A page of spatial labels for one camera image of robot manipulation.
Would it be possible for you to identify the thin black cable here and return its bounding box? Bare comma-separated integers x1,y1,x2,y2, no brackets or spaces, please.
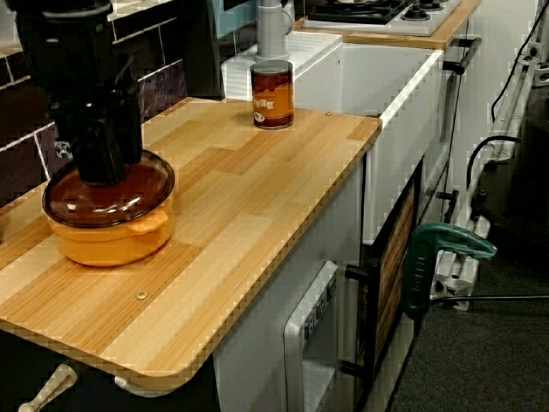
491,0,542,122

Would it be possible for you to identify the white kitchen cabinet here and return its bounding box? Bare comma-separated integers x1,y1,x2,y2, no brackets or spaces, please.
213,154,366,412

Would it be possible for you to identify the wooden cabinet door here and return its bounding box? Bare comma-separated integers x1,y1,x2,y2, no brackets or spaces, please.
373,184,418,366

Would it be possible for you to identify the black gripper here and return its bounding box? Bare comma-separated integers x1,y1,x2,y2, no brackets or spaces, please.
25,15,146,186

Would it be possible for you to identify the white sink unit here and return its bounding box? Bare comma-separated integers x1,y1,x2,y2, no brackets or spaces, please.
220,32,446,246

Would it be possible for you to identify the black oven handle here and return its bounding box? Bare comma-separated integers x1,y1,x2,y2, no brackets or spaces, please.
436,37,484,224

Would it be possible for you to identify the aluminium frame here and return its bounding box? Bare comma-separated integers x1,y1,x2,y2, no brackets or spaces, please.
430,38,542,311

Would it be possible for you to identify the black bulky equipment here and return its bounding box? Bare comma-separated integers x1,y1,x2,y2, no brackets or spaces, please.
476,83,549,263

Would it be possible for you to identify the grey dispenser panel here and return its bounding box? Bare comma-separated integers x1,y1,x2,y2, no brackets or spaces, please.
282,260,341,412

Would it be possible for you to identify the black cabinet handle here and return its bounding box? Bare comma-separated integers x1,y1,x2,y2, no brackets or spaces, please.
338,258,382,381

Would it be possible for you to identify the grey curved faucet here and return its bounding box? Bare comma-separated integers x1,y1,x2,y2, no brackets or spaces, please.
255,0,298,64

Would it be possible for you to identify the white plastic jar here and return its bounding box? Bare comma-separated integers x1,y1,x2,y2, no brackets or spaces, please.
0,0,21,44

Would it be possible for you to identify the orange plastic pot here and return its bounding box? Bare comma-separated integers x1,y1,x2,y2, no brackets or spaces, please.
46,188,175,268

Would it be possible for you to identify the white wooden peg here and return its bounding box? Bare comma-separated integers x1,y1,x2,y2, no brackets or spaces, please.
113,374,172,399
17,363,80,412

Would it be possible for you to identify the white stove top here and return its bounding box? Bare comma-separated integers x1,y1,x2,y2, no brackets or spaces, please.
301,0,465,38

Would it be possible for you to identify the thick black cable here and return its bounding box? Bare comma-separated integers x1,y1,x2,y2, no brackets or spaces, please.
466,135,523,184

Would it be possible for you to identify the thin black rod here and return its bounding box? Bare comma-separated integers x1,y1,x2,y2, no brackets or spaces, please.
428,294,549,306

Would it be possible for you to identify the brown beans can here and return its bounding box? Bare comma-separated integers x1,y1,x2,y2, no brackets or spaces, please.
250,59,295,130

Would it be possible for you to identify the brown lid with yellow knob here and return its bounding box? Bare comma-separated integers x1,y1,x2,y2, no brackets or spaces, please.
41,148,177,229

